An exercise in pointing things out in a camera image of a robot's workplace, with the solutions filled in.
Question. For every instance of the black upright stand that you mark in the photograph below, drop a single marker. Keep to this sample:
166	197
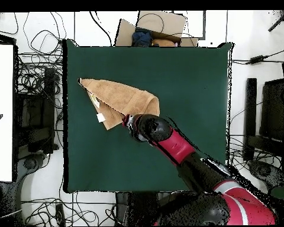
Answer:
135	205

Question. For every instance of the black power adapter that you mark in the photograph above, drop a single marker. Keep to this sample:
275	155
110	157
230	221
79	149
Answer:
256	59

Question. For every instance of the white board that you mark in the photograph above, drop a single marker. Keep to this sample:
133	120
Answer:
1	113

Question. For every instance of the orange terry towel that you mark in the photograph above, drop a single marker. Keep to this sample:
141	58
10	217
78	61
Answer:
123	99

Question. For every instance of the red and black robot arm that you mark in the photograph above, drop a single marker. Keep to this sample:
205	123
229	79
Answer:
179	146

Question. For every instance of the black equipment rack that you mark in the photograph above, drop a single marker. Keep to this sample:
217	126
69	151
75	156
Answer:
35	118

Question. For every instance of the orange cloth in box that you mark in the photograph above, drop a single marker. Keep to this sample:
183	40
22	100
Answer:
163	42

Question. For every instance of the dark blue cloth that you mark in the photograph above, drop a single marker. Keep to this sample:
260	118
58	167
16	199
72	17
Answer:
142	37

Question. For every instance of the brown cardboard box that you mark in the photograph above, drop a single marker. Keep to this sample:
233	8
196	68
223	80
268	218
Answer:
163	22

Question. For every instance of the dark green table cloth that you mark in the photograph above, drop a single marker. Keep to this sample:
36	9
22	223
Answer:
156	66

